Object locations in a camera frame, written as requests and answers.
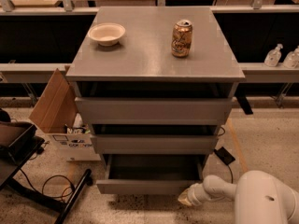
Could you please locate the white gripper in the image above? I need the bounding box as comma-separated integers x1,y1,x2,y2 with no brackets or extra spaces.
178,183,208,206

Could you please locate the grey bottom drawer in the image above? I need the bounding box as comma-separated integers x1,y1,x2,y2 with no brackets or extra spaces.
96,154,206,195

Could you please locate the grey drawer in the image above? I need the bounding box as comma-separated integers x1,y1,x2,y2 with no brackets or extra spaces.
96,154,206,195
91,124,219,154
76,81,236,125

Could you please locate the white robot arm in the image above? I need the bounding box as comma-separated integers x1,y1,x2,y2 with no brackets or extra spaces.
178,171,299,224

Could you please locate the grey middle drawer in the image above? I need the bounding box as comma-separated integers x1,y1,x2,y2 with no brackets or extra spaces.
91,124,219,154

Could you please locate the grey drawer cabinet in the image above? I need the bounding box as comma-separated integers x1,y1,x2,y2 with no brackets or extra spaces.
65,6,246,173

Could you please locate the grey top drawer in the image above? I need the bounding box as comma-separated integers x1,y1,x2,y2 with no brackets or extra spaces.
76,81,236,125

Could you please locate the black power adapter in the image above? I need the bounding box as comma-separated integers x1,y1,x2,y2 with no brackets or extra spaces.
214,147,235,165

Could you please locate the open cardboard box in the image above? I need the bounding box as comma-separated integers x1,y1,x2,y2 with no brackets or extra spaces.
29,69,100,161

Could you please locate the orange soda can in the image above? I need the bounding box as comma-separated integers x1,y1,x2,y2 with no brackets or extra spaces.
171,20,192,58

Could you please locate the clear sanitizer pump bottle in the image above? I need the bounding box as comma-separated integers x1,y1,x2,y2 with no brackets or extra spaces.
264,44,283,67

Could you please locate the black rolling stand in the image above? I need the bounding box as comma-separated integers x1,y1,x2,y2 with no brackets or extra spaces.
0,108,93,224

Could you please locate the white paper bowl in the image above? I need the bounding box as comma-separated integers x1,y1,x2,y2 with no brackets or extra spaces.
88,23,126,47

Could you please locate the black floor cable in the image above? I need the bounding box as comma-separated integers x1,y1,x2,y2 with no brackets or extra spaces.
226,163,235,185

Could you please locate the black looped cable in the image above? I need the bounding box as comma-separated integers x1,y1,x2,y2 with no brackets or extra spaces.
19,168,77,203

